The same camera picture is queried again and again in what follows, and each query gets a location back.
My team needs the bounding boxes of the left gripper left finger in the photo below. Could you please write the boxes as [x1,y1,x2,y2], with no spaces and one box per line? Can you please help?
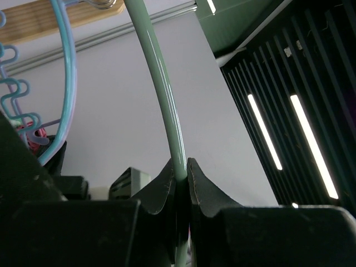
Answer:
[1,162,176,266]

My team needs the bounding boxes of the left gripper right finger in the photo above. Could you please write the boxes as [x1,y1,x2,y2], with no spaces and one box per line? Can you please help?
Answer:
[187,158,355,266]

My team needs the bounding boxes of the green hanger with trousers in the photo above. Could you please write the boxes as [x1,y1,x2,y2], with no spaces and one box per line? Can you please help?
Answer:
[125,1,189,266]

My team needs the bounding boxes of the blue hanger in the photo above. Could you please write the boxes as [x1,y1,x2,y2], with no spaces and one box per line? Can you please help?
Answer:
[0,11,43,134]

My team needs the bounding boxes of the teal hanger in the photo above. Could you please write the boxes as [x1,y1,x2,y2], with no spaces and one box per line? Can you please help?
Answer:
[0,0,78,167]

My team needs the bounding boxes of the ceiling light panel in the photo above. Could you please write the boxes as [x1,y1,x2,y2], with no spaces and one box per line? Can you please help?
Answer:
[196,1,355,212]

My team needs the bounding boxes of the wooden clothes rack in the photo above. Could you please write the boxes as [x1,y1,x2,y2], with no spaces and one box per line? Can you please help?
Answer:
[1,1,125,45]

